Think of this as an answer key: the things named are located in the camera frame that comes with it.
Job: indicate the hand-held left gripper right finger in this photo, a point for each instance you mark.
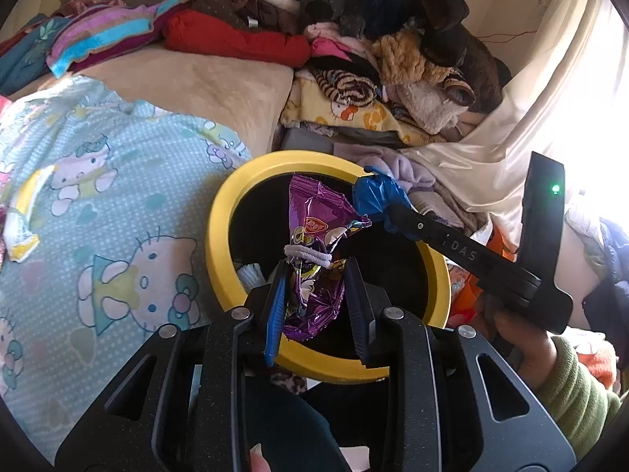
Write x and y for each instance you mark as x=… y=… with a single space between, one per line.
x=356 y=314

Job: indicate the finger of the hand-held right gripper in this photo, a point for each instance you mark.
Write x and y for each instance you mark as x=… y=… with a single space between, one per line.
x=462 y=253

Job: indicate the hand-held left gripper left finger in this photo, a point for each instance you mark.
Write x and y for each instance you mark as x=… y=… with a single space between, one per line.
x=275 y=314

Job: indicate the white elastic band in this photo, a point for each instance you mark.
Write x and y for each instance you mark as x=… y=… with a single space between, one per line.
x=309 y=254

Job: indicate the yellow round bin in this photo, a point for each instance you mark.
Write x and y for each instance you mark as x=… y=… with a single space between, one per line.
x=221 y=236

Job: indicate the purple snack wrapper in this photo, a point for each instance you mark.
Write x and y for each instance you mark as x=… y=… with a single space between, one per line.
x=319 y=206

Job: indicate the person's right hand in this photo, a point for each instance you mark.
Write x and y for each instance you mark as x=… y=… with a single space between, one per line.
x=521 y=344

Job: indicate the person's left hand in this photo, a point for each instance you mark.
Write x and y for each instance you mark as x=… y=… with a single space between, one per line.
x=259 y=458

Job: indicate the lavender cloth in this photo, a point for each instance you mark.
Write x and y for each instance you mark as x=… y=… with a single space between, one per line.
x=427 y=182

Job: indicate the person's dark trousers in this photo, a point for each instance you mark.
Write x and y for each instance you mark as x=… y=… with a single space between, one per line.
x=295 y=427

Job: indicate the white curtain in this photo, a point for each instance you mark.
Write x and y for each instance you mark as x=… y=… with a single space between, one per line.
x=540 y=83

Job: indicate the yellow cartoon print cloth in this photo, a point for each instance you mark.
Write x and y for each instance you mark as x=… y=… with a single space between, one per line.
x=363 y=120

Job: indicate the tan fuzzy cloth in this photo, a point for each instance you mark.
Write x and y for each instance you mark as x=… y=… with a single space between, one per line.
x=408 y=59

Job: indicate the tiger striped cloth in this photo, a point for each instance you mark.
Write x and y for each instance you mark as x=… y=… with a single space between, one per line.
x=349 y=86

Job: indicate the light blue cat print blanket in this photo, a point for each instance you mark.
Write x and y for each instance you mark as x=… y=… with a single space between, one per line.
x=98 y=196

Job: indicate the pink cloth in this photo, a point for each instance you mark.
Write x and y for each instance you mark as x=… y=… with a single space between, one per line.
x=334 y=44

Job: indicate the yellow white wrapper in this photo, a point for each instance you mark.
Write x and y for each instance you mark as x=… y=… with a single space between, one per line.
x=24 y=216

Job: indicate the red garment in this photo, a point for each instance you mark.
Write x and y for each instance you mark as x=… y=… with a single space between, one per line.
x=231 y=39

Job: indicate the purple striped cloth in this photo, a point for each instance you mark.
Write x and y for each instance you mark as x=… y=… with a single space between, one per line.
x=108 y=34

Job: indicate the blue floral cloth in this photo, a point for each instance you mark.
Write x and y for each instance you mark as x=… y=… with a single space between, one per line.
x=29 y=54

